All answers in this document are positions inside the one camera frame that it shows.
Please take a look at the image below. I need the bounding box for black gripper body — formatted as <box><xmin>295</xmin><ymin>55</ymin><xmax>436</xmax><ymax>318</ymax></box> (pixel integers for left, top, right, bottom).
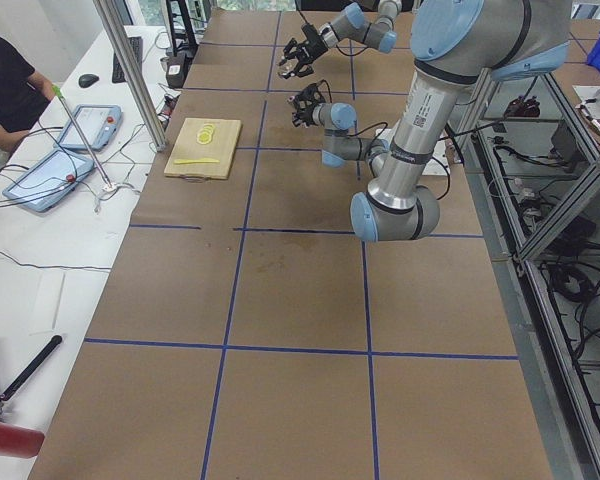
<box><xmin>299</xmin><ymin>88</ymin><xmax>325</xmax><ymax>125</ymax></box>
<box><xmin>298</xmin><ymin>34</ymin><xmax>329</xmax><ymax>61</ymax></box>

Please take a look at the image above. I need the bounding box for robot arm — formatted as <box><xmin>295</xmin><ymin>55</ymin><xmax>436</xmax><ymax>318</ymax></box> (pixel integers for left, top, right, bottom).
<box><xmin>290</xmin><ymin>0</ymin><xmax>572</xmax><ymax>242</ymax></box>
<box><xmin>278</xmin><ymin>0</ymin><xmax>420</xmax><ymax>79</ymax></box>

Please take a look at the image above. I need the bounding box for bamboo cutting board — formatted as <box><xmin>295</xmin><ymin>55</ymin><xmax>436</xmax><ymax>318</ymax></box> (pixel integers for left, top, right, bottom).
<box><xmin>164</xmin><ymin>118</ymin><xmax>242</xmax><ymax>180</ymax></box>

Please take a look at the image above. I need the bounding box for yellow plastic knife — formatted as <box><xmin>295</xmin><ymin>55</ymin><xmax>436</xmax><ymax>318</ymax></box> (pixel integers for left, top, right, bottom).
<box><xmin>173</xmin><ymin>157</ymin><xmax>220</xmax><ymax>165</ymax></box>

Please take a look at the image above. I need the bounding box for black keyboard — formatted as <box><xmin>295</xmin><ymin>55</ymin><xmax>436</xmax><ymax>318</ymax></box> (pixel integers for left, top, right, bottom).
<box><xmin>111</xmin><ymin>35</ymin><xmax>145</xmax><ymax>85</ymax></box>

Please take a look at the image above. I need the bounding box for far teach pendant tablet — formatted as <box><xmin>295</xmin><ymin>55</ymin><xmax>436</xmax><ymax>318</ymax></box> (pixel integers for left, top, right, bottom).
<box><xmin>58</xmin><ymin>104</ymin><xmax>122</xmax><ymax>152</ymax></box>

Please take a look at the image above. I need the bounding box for teach pendant tablet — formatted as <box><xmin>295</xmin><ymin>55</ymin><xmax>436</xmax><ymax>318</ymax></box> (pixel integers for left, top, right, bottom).
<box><xmin>2</xmin><ymin>149</ymin><xmax>94</xmax><ymax>213</ymax></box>
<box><xmin>58</xmin><ymin>104</ymin><xmax>122</xmax><ymax>152</ymax></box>

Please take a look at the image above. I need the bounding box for black computer mouse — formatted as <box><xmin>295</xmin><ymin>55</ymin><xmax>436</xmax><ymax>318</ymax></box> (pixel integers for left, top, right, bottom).
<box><xmin>78</xmin><ymin>73</ymin><xmax>100</xmax><ymax>89</ymax></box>

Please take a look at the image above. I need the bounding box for near teach pendant tablet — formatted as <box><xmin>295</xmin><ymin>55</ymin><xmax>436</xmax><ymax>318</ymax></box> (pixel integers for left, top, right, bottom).
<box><xmin>2</xmin><ymin>149</ymin><xmax>94</xmax><ymax>213</ymax></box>

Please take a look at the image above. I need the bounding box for person in black shirt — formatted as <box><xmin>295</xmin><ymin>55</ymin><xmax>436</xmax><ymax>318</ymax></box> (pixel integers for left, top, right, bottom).
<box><xmin>0</xmin><ymin>37</ymin><xmax>55</xmax><ymax>154</ymax></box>

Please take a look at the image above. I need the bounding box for red cylinder bottle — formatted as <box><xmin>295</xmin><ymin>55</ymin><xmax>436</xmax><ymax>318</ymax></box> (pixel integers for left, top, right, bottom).
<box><xmin>0</xmin><ymin>422</ymin><xmax>45</xmax><ymax>459</ymax></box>

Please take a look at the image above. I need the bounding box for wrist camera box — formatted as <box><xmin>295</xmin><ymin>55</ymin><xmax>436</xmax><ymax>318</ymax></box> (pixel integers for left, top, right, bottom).
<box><xmin>301</xmin><ymin>23</ymin><xmax>320</xmax><ymax>43</ymax></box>

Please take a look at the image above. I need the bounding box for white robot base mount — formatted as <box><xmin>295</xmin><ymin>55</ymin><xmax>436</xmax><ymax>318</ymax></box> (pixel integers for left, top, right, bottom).
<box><xmin>375</xmin><ymin>128</ymin><xmax>450</xmax><ymax>176</ymax></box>

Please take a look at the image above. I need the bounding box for aluminium frame post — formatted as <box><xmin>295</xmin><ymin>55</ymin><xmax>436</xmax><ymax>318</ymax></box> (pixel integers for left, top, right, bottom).
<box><xmin>93</xmin><ymin>0</ymin><xmax>167</xmax><ymax>152</ymax></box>

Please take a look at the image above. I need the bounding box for green handled reacher grabber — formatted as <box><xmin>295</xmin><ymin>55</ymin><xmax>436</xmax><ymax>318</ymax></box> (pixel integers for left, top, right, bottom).
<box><xmin>51</xmin><ymin>84</ymin><xmax>119</xmax><ymax>193</ymax></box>

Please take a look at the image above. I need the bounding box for aluminium side rack frame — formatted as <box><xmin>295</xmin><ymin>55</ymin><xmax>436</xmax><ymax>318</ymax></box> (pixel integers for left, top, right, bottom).
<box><xmin>463</xmin><ymin>63</ymin><xmax>600</xmax><ymax>479</ymax></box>

